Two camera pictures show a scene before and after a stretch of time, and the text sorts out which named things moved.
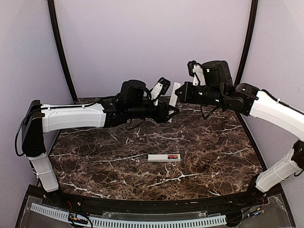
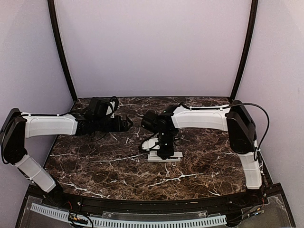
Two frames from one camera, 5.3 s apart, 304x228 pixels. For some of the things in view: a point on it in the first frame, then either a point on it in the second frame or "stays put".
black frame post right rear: x=250 y=41 stays put
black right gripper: x=185 y=97 to x=167 y=151
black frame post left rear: x=61 y=48 stays put
